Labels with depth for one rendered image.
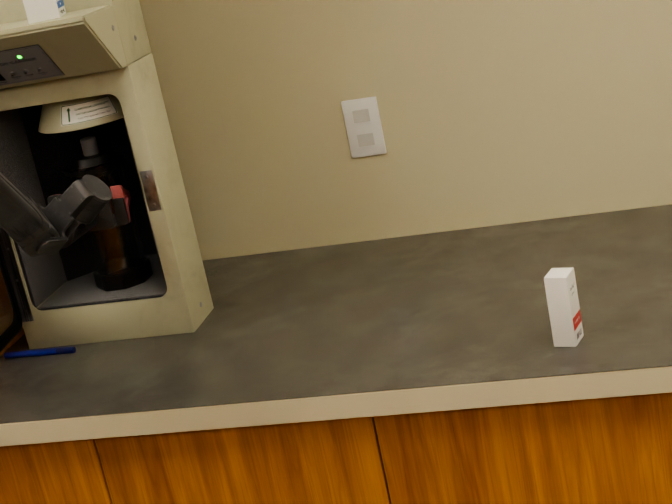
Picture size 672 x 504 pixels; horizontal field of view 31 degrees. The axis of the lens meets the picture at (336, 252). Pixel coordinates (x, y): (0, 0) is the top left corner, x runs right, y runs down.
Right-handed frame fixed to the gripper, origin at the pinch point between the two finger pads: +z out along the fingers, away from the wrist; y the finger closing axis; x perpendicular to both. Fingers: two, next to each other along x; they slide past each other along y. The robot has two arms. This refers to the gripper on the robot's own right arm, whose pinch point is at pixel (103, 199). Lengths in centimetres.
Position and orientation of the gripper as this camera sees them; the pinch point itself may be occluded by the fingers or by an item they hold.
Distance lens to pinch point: 221.6
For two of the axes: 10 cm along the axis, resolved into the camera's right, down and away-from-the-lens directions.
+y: -9.6, 1.2, 2.5
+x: 1.9, 9.4, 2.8
